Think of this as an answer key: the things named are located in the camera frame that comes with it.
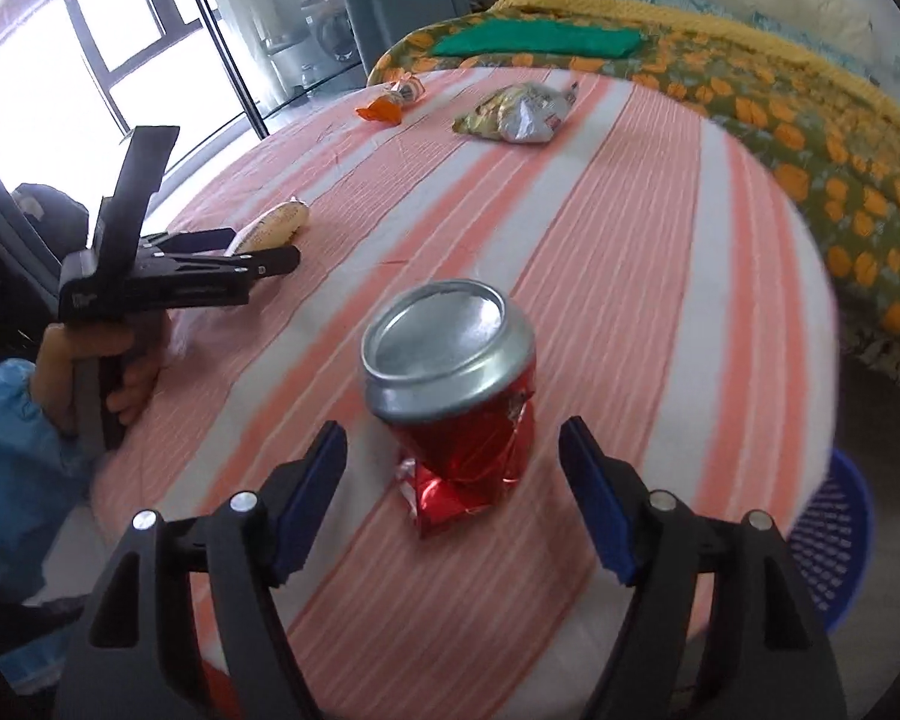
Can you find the crumpled yellow silver snack bag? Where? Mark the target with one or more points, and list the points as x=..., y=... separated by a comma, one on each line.
x=517, y=116

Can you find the glass sliding door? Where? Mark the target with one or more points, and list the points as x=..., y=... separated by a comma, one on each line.
x=270, y=15

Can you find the person's left forearm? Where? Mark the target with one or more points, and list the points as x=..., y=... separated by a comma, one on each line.
x=15, y=465

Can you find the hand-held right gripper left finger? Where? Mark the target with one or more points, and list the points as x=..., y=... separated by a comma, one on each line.
x=311, y=502

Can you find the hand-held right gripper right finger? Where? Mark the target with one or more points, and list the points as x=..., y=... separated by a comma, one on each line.
x=600, y=510

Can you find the folded green cloth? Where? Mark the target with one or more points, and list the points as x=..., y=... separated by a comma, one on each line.
x=532, y=39

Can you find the small orange snack wrapper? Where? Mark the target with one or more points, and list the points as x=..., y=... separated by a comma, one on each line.
x=382, y=109

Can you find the washing machine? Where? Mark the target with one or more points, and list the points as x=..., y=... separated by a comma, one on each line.
x=330, y=37

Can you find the blue plastic basket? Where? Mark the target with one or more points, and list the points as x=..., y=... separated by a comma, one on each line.
x=832, y=540

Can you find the black window frame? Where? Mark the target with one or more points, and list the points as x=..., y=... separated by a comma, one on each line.
x=146, y=54

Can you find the crushed red can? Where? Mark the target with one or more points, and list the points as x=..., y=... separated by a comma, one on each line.
x=457, y=442

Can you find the dark chair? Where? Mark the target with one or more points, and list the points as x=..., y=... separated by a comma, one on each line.
x=52, y=217

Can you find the person's left hand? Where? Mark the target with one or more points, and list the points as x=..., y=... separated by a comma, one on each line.
x=139, y=371

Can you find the orange striped tablecloth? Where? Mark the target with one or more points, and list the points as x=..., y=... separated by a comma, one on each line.
x=607, y=277

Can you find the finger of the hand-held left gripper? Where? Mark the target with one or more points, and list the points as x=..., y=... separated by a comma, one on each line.
x=187, y=241
x=210, y=277

